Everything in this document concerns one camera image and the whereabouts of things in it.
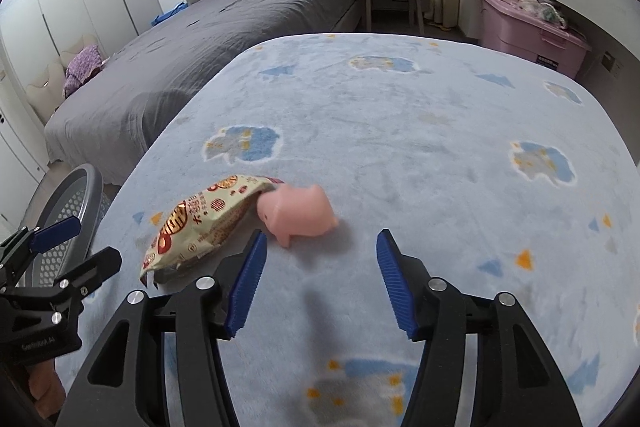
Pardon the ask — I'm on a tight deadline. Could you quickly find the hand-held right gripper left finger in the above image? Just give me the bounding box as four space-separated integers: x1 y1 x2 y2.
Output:
62 228 268 427

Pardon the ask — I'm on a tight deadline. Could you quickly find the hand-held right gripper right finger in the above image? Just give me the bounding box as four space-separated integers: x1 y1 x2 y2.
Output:
376 228 583 427

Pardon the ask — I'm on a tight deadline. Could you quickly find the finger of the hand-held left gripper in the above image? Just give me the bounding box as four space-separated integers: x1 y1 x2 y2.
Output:
47 247 123 306
0 215 82 275

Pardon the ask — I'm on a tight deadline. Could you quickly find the grey perforated plastic basket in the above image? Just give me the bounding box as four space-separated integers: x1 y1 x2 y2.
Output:
22 163 113 288

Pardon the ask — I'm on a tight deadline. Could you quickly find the beige red snack packet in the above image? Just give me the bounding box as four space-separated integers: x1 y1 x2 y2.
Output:
139 174 287 290

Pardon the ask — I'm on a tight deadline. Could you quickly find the person's left hand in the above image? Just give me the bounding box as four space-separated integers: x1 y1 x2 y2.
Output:
27 364 66 420

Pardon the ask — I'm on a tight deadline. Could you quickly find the pink pig toy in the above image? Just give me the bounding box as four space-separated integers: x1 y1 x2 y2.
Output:
256 183 341 249

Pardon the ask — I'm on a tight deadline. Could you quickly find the light blue printed blanket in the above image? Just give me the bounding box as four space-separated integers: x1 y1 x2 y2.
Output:
65 32 640 427

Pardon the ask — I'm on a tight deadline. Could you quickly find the purple fluffy blanket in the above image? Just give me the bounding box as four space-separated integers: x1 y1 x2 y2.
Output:
62 46 103 98

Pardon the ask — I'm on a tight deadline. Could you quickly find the grey bed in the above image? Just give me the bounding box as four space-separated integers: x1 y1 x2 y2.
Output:
44 0 366 185

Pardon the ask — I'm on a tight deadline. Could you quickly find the blue cloth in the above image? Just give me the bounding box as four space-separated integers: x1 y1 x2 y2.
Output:
151 2 187 26

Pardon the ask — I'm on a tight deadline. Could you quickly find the pink plastic storage box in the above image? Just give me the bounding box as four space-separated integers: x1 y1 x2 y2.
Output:
477 0 593 80

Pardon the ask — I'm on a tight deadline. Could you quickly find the pile of clothes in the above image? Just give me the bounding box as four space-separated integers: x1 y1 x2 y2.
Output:
492 0 568 30

